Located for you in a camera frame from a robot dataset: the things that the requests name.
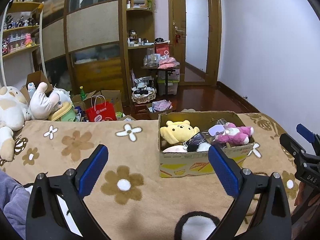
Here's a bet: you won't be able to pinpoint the pink white plush bear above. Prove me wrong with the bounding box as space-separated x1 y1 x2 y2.
215 122 254 146

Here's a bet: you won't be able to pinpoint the clear bag with purple puff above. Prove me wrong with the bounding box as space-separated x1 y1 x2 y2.
208 119 227 137

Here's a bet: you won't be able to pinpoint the black Face tissue pack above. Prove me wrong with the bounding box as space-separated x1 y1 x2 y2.
183 132 207 147

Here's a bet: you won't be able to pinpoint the yellow Pooh plush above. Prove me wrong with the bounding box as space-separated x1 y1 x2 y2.
159 120 200 145

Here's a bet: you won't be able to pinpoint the person's right hand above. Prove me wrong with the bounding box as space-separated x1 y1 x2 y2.
294 181 319 207

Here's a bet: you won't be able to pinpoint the purple white plush doll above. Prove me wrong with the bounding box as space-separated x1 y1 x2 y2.
187 142 211 152

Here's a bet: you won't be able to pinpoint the open cardboard box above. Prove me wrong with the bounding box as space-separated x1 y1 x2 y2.
158 111 255 178

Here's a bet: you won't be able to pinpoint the beige floral blanket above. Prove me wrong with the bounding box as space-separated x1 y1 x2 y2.
1 113 298 239

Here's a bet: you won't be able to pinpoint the green lidded container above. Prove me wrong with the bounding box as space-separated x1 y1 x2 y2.
48 102 76 122

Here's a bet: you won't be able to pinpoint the large white cat plush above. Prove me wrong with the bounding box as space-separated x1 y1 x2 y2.
1 86 31 161

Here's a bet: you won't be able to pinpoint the white rabbit plush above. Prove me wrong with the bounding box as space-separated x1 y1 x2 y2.
29 82 60 120

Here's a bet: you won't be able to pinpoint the box of pink papers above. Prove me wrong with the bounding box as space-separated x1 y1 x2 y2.
146 100 174 120

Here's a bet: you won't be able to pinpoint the red paper shopping bag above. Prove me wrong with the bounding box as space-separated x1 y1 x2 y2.
85 95 117 122

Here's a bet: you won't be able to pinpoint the clear plastic storage bin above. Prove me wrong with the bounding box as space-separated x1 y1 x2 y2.
157 80 179 95

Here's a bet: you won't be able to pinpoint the green bottle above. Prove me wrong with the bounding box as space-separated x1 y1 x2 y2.
79 86 87 101

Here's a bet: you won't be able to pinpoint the lace wicker basket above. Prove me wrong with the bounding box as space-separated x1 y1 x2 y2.
131 76 157 104

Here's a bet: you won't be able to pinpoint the brown cardboard box on floor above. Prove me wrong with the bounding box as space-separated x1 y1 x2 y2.
71 90 123 113

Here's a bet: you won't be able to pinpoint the small cardboard box by shelf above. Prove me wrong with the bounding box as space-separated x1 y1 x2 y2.
20 71 53 101

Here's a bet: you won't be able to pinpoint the pink packets on table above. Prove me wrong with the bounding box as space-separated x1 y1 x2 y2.
158 57 180 69

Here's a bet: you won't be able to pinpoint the small dark side table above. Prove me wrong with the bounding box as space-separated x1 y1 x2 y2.
141 66 180 96

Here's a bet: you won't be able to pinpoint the red gift box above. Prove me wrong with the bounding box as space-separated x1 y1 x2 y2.
155 42 170 56

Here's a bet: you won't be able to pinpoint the white figurine shelf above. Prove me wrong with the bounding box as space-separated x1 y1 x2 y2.
1 0 47 86

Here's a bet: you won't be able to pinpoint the wooden door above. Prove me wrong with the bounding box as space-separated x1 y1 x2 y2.
169 0 222 86

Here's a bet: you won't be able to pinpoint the wooden wardrobe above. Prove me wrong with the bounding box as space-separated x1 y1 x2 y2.
36 0 127 102

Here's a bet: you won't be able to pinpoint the wooden corner shelf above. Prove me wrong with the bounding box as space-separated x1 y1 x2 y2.
119 0 155 106

